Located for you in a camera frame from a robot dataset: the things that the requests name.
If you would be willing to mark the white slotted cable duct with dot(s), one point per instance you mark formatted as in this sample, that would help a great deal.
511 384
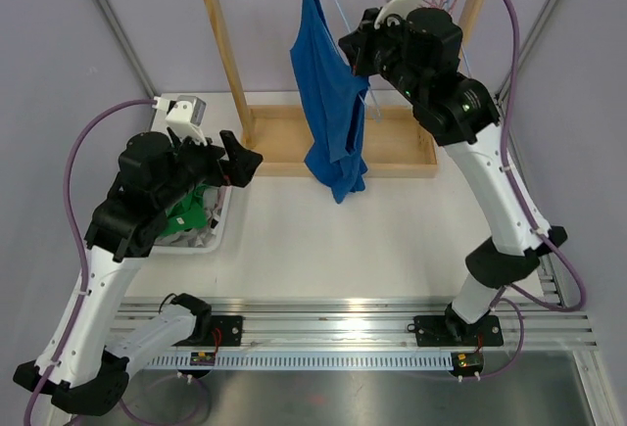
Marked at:
308 361

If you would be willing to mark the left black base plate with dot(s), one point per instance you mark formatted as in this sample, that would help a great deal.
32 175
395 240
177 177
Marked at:
224 330

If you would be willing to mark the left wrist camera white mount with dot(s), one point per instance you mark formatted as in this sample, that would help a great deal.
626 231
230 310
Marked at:
184 116

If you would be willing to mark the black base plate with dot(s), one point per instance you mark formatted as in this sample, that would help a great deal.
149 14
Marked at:
433 331
224 330

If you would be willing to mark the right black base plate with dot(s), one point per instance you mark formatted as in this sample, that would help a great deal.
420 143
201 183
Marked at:
433 331

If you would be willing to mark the green tank top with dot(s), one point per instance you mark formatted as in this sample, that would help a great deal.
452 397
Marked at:
188 214

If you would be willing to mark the aluminium rail frame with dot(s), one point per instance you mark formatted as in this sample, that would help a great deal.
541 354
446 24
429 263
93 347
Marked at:
298 307

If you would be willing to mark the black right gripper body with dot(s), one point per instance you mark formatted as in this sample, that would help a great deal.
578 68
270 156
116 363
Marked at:
379 52

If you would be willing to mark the blue tank top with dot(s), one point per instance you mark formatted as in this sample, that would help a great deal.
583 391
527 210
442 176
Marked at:
333 103

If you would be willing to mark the white plastic basket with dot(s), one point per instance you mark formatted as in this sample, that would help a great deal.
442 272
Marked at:
211 246

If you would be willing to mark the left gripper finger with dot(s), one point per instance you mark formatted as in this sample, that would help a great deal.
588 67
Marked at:
233 148
241 167

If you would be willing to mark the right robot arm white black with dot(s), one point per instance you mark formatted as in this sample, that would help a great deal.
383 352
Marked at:
419 56

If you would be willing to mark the wooden clothes rack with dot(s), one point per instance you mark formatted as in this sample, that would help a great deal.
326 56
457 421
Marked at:
282 134

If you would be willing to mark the grey tank top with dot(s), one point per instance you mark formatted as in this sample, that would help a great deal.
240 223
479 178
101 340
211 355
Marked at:
199 238

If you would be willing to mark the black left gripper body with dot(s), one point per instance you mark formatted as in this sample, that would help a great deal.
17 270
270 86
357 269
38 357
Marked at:
197 164

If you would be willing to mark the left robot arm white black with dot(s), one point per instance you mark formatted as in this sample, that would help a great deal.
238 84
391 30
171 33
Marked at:
79 371

